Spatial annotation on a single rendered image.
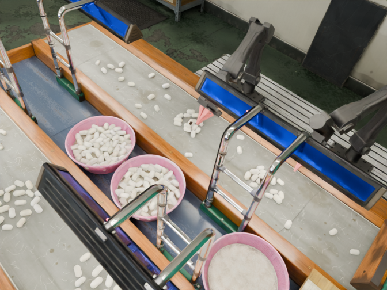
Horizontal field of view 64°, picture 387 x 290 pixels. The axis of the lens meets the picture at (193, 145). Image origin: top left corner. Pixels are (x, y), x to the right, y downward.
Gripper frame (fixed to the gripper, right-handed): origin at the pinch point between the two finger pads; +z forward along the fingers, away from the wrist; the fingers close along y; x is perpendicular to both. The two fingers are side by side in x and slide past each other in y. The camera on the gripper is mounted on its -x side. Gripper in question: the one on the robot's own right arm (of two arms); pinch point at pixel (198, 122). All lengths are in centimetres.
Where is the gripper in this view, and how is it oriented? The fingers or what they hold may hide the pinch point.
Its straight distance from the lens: 125.4
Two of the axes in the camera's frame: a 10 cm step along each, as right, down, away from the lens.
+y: 7.3, 5.7, -3.8
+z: -5.8, 8.1, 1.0
